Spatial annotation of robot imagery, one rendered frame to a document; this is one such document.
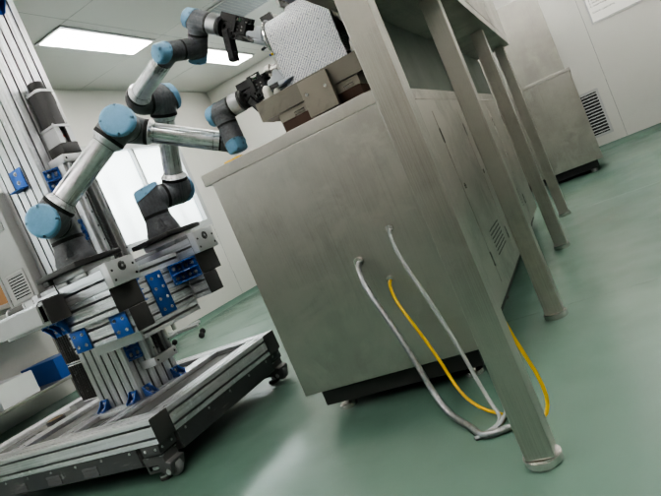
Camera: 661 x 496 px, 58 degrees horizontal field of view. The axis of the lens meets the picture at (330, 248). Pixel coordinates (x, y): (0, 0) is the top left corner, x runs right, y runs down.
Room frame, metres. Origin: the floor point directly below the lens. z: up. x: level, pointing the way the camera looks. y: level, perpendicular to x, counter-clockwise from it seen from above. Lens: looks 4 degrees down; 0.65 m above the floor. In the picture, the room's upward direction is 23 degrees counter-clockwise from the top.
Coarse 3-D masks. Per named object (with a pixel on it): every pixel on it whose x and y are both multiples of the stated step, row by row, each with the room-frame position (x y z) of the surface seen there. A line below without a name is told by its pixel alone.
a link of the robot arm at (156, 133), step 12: (144, 120) 2.24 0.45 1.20; (144, 132) 2.22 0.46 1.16; (156, 132) 2.23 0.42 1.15; (168, 132) 2.24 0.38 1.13; (180, 132) 2.24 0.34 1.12; (192, 132) 2.25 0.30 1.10; (204, 132) 2.26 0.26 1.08; (216, 132) 2.27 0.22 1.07; (144, 144) 2.26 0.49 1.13; (168, 144) 2.26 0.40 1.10; (180, 144) 2.26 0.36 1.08; (192, 144) 2.26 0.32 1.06; (204, 144) 2.26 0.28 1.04; (216, 144) 2.26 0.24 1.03
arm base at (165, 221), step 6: (162, 210) 2.62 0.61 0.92; (168, 210) 2.66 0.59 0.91; (150, 216) 2.60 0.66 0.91; (156, 216) 2.60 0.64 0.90; (162, 216) 2.61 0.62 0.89; (168, 216) 2.63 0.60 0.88; (150, 222) 2.60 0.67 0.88; (156, 222) 2.60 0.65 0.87; (162, 222) 2.60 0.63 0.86; (168, 222) 2.61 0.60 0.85; (174, 222) 2.63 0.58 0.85; (150, 228) 2.60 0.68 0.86; (156, 228) 2.59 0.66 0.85; (162, 228) 2.59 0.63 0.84; (168, 228) 2.59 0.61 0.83; (150, 234) 2.60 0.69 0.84; (156, 234) 2.59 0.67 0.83
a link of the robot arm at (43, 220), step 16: (112, 112) 2.07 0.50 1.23; (128, 112) 2.08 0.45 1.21; (96, 128) 2.08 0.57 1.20; (112, 128) 2.06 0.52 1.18; (128, 128) 2.07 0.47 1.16; (96, 144) 2.08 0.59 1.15; (112, 144) 2.08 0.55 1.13; (80, 160) 2.07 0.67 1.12; (96, 160) 2.08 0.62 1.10; (64, 176) 2.08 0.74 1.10; (80, 176) 2.06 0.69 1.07; (64, 192) 2.05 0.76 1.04; (80, 192) 2.08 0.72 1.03; (32, 208) 2.02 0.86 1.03; (48, 208) 2.02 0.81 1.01; (64, 208) 2.05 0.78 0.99; (32, 224) 2.02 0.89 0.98; (48, 224) 2.02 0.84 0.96; (64, 224) 2.08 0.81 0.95
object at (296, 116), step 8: (344, 80) 1.78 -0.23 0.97; (352, 80) 1.77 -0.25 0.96; (360, 80) 1.77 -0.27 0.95; (336, 88) 1.79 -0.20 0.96; (344, 88) 1.78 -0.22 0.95; (352, 88) 1.77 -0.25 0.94; (360, 88) 1.76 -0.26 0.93; (368, 88) 1.82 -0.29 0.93; (344, 96) 1.79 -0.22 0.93; (352, 96) 1.78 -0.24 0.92; (304, 104) 1.84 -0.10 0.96; (288, 112) 1.87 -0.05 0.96; (296, 112) 1.86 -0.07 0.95; (304, 112) 1.85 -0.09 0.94; (280, 120) 1.88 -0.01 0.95; (288, 120) 1.87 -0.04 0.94; (296, 120) 1.86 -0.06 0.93; (304, 120) 1.85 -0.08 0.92; (288, 128) 1.88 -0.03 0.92
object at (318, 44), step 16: (304, 32) 2.00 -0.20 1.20; (320, 32) 1.98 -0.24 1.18; (336, 32) 1.96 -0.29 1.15; (272, 48) 2.05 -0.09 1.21; (288, 48) 2.03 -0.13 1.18; (304, 48) 2.01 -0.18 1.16; (320, 48) 1.99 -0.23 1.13; (336, 48) 1.96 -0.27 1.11; (288, 64) 2.04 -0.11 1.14; (304, 64) 2.02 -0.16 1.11; (320, 64) 2.00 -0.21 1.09
